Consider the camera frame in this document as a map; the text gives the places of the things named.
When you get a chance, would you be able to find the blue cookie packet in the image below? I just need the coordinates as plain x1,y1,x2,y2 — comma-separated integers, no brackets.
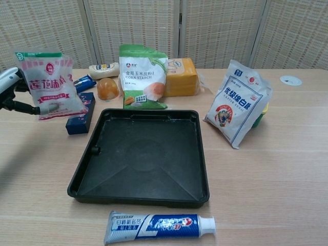
73,74,97,93

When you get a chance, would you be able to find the white round table grommet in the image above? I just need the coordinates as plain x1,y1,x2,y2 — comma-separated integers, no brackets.
279,75,303,87

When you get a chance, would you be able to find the dark blue floral box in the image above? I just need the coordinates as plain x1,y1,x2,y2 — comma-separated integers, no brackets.
65,92,96,135

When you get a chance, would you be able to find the white blue sugar bag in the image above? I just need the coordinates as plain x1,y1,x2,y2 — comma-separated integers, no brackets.
203,59,273,150

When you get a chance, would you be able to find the pink white powder bag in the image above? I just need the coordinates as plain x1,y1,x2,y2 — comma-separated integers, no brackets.
14,52,89,121

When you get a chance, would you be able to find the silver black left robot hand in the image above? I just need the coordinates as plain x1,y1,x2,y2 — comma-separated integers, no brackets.
0,67,42,116

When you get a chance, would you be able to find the black square plastic tray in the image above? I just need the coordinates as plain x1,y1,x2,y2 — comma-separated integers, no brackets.
67,108,210,206

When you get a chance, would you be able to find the green white corn starch bag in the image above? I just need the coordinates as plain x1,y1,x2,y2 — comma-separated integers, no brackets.
118,44,169,110

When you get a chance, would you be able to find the orange jelly cup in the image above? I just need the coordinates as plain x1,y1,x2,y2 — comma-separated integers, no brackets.
96,77,119,101

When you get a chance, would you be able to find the yellow green plastic container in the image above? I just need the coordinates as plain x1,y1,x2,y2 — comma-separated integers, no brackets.
252,102,270,130

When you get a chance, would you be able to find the beige woven folding screen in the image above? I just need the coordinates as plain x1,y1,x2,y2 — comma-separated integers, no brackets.
0,0,328,75

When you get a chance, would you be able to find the orange yellow bagged block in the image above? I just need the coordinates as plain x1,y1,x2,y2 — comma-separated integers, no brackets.
162,57,213,97

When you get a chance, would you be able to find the cream mayonnaise squeeze bottle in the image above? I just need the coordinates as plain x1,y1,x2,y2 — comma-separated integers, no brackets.
89,63,120,80

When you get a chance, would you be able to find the blue white toothpaste tube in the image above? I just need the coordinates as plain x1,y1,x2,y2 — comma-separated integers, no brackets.
104,211,216,245

